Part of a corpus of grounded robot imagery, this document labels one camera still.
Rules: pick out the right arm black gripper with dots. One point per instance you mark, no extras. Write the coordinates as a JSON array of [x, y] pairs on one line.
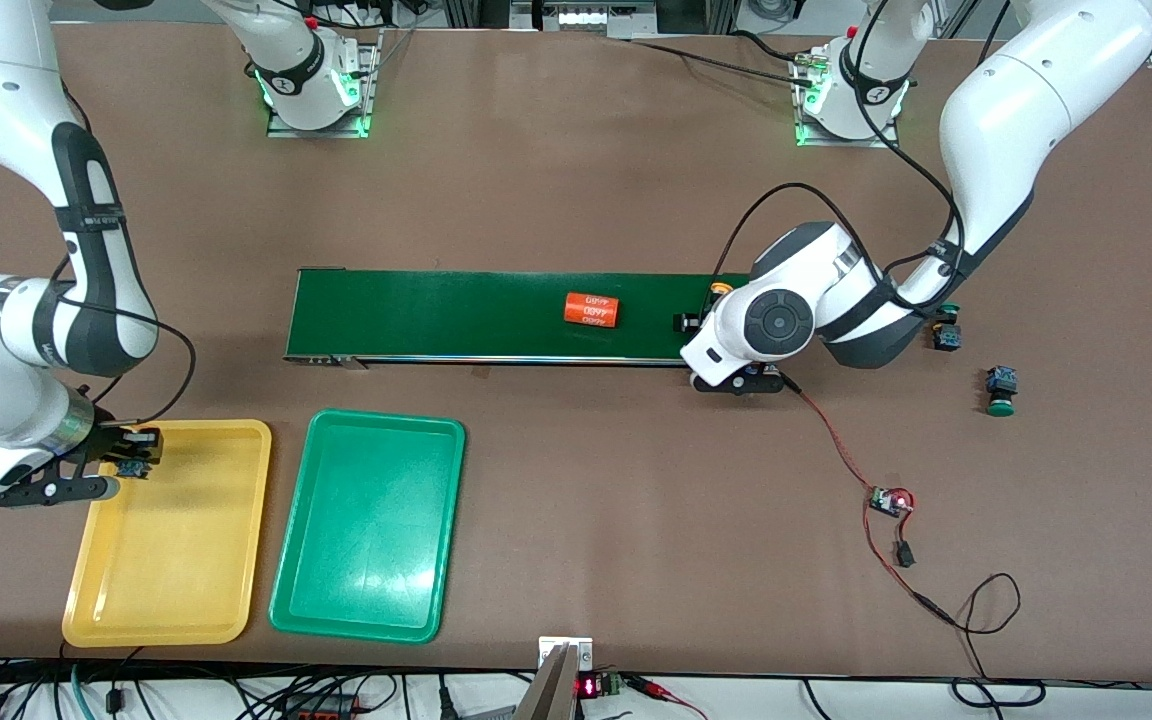
[[112, 439]]

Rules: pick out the yellow push button green indicator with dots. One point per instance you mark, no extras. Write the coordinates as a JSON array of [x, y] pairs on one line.
[[133, 468]]

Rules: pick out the orange 4680 cylinder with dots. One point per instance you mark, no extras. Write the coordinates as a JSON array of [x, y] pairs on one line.
[[591, 312]]

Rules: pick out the green mushroom push button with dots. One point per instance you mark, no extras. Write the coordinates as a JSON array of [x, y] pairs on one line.
[[1001, 382], [948, 338]]

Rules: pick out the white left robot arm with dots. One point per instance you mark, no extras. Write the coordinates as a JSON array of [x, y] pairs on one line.
[[1036, 120]]

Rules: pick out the yellow plastic tray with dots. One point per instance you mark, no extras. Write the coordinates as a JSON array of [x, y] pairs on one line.
[[166, 560]]

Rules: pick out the green plastic tray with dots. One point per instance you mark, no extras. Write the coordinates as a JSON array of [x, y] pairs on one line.
[[366, 530]]

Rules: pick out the green conveyor belt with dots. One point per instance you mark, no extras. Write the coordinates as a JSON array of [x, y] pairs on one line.
[[436, 315]]

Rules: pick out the small controller circuit board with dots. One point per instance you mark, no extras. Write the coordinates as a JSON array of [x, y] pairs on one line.
[[886, 502]]

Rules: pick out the black power strip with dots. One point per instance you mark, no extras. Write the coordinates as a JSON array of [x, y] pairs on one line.
[[321, 708]]

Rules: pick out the red black clip leads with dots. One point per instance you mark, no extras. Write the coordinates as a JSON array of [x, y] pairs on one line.
[[656, 688]]

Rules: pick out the red digit display module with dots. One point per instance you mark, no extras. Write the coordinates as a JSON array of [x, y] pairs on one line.
[[588, 687]]

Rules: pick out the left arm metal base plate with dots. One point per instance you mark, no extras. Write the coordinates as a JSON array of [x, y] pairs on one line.
[[846, 142]]

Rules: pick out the aluminium camera mount post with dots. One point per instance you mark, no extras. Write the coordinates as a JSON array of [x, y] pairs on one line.
[[564, 690]]

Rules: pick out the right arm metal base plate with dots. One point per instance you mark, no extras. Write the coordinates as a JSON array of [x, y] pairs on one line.
[[372, 90]]

